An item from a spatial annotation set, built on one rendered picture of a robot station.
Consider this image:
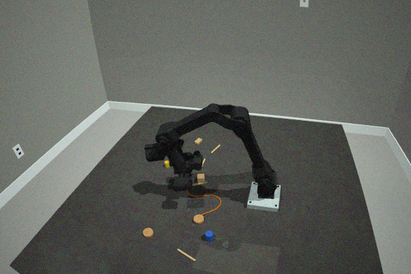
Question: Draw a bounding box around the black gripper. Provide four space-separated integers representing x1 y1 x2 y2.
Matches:
170 151 193 192

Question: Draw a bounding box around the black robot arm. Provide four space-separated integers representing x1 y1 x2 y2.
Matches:
144 103 277 199

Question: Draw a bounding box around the blue cylinder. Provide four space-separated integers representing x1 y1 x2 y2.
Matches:
205 230 214 242

